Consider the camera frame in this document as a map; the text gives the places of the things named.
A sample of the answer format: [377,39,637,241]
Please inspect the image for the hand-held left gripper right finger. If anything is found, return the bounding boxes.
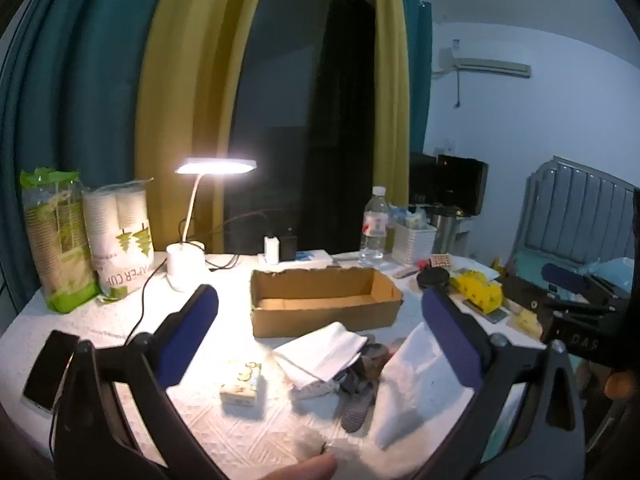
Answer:
[415,287,586,480]

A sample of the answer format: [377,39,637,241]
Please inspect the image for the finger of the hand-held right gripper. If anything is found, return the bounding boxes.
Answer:
[541,262,632,307]
[501,274,617,322]

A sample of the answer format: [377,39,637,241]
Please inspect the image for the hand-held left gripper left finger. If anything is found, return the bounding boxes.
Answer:
[52,284,236,480]

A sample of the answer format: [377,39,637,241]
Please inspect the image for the tissue pack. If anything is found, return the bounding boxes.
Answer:
[219,359,264,409]

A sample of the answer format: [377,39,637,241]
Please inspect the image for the grey knit glove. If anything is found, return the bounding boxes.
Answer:
[345,342,401,397]
[339,379,379,434]

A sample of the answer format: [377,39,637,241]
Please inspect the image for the white cloth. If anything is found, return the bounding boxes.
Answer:
[272,321,370,392]

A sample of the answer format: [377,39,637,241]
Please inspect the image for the cardboard box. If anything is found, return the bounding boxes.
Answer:
[249,265,405,340]

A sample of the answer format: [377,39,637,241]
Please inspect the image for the clear plastic bag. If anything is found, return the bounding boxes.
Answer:
[294,429,362,462]

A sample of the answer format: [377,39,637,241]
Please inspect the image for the person's right hand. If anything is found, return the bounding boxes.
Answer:
[606,370,640,402]

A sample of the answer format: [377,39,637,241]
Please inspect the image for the person's left hand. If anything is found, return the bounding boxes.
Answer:
[260,454,337,480]

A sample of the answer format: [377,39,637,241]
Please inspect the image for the small yellow block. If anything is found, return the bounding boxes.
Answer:
[509,307,544,334]

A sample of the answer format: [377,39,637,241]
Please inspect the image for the teal bed sheet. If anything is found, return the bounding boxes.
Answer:
[512,249,640,302]

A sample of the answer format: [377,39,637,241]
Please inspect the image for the yellow box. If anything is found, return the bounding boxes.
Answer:
[449,269,504,311]

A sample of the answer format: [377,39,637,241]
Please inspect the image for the black round case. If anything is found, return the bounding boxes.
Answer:
[417,267,451,292]

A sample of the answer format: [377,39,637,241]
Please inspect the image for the grey bed headboard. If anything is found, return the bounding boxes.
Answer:
[509,155,639,267]

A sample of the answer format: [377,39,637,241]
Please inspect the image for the white desk lamp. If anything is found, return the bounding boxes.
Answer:
[166,157,259,292]

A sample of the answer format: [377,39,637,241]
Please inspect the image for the steel thermos cup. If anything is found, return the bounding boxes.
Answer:
[430,212,454,254]

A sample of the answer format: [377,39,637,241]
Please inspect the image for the white woven basket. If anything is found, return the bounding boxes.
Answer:
[391,220,438,266]

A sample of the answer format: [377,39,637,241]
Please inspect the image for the black box appliance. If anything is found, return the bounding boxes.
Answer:
[409,152,490,216]

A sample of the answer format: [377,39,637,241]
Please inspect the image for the white paper cup pack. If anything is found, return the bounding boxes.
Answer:
[81,177,156,302]

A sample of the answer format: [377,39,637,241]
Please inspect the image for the clear water bottle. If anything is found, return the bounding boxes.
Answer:
[359,185,390,267]

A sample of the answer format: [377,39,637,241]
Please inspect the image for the blue white packets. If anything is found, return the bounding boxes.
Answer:
[389,203,429,231]

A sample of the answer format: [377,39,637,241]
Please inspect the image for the black smartphone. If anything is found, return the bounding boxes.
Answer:
[22,330,81,414]

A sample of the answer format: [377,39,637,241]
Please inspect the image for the white power strip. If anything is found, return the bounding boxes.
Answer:
[257,249,334,270]

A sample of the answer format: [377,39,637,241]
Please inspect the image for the green paper cup pack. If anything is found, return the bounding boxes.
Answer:
[19,166,102,314]

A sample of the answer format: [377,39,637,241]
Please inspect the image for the white air conditioner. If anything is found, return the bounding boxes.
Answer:
[438,47,532,80]

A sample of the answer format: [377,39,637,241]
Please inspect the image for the yellow curtain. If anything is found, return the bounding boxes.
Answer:
[134,0,272,257]
[366,0,412,207]

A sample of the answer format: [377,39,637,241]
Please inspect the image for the dark glass window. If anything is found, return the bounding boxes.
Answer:
[220,0,377,257]

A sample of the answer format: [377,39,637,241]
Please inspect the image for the black lamp cable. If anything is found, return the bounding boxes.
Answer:
[127,258,169,342]

